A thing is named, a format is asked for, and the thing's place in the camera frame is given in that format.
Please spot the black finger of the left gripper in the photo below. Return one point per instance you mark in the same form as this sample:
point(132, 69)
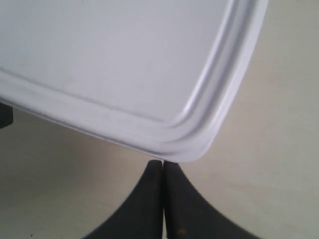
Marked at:
point(6, 115)

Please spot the white lidded plastic container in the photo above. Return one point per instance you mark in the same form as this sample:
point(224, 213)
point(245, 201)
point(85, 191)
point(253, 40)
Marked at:
point(156, 76)

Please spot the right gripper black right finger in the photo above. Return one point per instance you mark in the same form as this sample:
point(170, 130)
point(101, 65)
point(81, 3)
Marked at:
point(187, 214)

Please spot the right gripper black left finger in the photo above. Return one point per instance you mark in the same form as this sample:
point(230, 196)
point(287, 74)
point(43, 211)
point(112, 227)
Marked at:
point(141, 215)

